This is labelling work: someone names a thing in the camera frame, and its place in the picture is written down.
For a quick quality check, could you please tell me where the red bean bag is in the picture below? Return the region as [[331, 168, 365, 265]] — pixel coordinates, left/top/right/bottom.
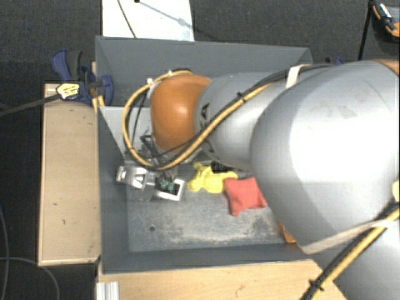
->
[[223, 176, 268, 217]]

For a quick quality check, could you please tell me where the orange object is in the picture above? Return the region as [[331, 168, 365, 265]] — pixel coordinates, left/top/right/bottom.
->
[[277, 221, 296, 244]]

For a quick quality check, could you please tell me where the grey metal bin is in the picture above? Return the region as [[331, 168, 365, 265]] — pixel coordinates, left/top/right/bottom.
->
[[94, 35, 314, 273]]

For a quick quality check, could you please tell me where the pale wood flat board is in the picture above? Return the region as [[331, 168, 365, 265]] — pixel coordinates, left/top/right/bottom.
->
[[37, 82, 103, 267]]

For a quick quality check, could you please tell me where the yellow soft toy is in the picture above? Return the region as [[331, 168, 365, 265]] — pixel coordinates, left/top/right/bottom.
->
[[186, 162, 239, 194]]

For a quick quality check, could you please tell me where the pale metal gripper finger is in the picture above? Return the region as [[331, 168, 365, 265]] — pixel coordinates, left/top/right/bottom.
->
[[116, 164, 148, 189], [151, 177, 186, 202]]

